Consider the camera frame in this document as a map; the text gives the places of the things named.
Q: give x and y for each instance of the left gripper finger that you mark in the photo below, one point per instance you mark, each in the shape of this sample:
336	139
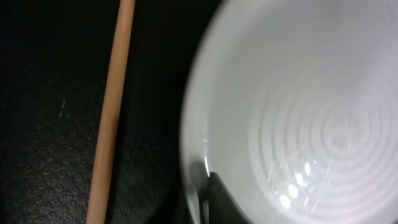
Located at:
222	208

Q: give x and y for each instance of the wooden chopstick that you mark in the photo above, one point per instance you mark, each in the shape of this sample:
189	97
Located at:
108	127

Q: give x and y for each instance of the grey round plate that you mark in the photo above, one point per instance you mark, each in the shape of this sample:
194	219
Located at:
293	104

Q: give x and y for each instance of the round black serving tray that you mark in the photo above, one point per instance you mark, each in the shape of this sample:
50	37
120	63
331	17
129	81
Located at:
54	64

